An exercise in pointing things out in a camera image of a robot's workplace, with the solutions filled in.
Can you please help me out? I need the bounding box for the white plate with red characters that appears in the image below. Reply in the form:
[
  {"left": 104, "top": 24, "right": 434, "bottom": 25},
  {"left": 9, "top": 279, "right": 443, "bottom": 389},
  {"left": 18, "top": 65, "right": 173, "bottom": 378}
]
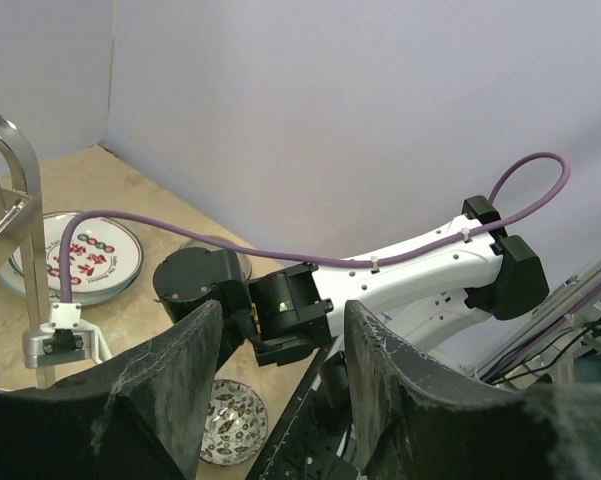
[{"left": 7, "top": 212, "right": 144, "bottom": 294}]

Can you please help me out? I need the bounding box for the teal rimmed plate underneath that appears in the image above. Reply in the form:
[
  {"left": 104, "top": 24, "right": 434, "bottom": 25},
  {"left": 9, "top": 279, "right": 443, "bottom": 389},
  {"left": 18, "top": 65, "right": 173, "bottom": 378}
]
[{"left": 0, "top": 262, "right": 138, "bottom": 306}]

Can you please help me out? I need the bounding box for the grey green small plate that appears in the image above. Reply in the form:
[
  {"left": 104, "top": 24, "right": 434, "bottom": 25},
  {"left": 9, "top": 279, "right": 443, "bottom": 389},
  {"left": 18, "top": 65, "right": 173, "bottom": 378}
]
[{"left": 179, "top": 235, "right": 252, "bottom": 280}]

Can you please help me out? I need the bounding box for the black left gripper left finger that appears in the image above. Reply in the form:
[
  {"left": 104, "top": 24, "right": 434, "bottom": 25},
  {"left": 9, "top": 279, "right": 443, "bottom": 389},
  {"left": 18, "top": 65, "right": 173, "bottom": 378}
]
[{"left": 0, "top": 301, "right": 223, "bottom": 479}]

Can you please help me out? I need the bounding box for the stainless steel dish rack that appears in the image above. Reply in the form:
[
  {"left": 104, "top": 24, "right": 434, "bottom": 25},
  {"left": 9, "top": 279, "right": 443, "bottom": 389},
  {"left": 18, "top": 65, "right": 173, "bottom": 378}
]
[{"left": 0, "top": 103, "right": 56, "bottom": 389}]

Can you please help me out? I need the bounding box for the black white patterned bowl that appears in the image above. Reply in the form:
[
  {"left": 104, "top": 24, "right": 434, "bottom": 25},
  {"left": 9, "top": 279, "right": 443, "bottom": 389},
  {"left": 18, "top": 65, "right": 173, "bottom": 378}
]
[{"left": 200, "top": 379, "right": 268, "bottom": 467}]

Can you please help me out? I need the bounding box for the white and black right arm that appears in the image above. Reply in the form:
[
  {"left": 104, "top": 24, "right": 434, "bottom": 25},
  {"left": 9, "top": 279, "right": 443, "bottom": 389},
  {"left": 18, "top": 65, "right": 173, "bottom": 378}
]
[{"left": 152, "top": 196, "right": 549, "bottom": 366}]

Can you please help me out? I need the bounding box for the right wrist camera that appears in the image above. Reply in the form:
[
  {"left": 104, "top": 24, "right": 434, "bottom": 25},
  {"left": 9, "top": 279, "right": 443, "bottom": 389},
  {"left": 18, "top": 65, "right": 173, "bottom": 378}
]
[{"left": 22, "top": 302, "right": 113, "bottom": 369}]

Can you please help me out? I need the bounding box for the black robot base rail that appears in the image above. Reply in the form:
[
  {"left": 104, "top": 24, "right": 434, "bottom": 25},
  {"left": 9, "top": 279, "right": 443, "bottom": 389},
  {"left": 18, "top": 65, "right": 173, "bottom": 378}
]
[{"left": 246, "top": 337, "right": 360, "bottom": 480}]

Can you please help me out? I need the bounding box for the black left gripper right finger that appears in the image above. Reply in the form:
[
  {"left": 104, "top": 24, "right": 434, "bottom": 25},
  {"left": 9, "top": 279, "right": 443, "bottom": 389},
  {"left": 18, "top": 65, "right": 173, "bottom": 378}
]
[{"left": 344, "top": 301, "right": 601, "bottom": 479}]

